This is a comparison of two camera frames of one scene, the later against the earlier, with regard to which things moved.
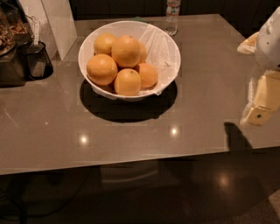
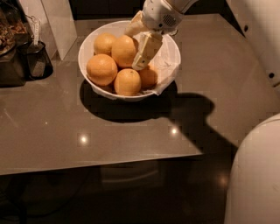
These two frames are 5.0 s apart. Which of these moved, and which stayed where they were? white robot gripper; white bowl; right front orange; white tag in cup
Moved: white robot gripper
Stayed: white tag in cup; white bowl; right front orange
